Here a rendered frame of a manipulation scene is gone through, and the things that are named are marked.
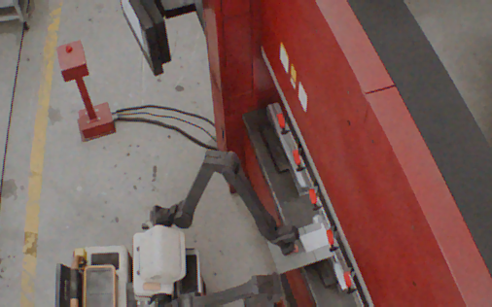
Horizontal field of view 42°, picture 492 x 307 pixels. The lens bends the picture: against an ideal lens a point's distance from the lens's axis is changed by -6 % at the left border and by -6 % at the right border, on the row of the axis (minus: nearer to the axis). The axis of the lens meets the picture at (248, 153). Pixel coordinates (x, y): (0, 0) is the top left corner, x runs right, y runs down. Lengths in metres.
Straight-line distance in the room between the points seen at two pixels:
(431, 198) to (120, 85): 3.40
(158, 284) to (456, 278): 1.45
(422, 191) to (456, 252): 0.19
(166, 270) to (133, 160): 1.92
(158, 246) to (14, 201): 2.06
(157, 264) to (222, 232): 1.58
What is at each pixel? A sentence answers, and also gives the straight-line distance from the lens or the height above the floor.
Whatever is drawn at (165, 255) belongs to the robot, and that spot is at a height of 1.37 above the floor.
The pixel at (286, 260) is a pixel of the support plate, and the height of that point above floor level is 1.00.
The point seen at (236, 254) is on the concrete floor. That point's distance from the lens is 4.14.
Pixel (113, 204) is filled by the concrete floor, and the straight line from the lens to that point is 4.38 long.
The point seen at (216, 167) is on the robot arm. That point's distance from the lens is 2.60.
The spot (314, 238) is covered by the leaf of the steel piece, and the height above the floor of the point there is 1.00.
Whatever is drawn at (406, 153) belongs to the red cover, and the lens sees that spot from 1.84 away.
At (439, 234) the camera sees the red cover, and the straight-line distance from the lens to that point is 1.75.
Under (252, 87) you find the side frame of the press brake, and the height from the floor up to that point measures 1.08.
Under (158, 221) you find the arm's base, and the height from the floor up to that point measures 1.22.
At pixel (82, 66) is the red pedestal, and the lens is 4.03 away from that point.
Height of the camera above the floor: 3.85
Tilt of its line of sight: 60 degrees down
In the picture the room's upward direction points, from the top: 2 degrees counter-clockwise
